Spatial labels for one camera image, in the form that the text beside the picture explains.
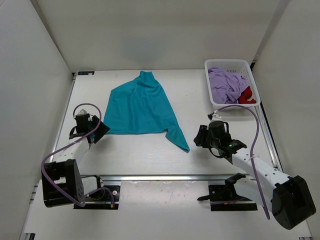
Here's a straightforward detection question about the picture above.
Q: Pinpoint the teal t shirt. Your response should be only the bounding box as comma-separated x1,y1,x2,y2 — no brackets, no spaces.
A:
103,71,190,153

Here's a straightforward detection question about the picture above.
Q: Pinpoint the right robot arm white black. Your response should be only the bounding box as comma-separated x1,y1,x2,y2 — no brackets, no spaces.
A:
193,120,316,230

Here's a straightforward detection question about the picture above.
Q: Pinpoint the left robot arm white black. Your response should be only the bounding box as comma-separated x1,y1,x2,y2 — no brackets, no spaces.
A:
41,113,110,208

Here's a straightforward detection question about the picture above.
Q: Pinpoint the dark label sticker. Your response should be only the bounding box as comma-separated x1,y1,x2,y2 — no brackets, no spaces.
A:
77,71,95,76

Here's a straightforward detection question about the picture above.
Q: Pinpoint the red t shirt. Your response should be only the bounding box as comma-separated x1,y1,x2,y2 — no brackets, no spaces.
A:
238,86,257,105

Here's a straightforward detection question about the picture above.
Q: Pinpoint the purple t shirt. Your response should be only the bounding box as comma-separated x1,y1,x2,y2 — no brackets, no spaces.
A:
208,67,249,104

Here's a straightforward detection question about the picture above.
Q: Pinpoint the white plastic basket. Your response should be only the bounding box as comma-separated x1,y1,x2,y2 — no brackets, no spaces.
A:
204,58,261,109

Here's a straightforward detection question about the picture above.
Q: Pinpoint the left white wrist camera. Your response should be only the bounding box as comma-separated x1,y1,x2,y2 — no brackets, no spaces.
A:
73,109,89,118

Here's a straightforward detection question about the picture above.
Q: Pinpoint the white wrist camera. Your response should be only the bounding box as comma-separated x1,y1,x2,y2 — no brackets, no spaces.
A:
73,109,89,118
207,112,222,122

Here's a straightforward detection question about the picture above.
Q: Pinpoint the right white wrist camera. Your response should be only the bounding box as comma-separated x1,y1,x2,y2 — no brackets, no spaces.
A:
207,112,222,122

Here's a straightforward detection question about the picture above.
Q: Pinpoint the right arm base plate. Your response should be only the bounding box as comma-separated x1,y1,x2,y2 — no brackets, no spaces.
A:
208,184,258,212

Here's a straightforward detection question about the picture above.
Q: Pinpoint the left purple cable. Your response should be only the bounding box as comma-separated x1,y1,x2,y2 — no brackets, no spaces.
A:
40,102,116,208

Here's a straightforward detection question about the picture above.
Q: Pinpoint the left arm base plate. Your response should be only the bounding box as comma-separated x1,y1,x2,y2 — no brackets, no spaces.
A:
73,181,121,210

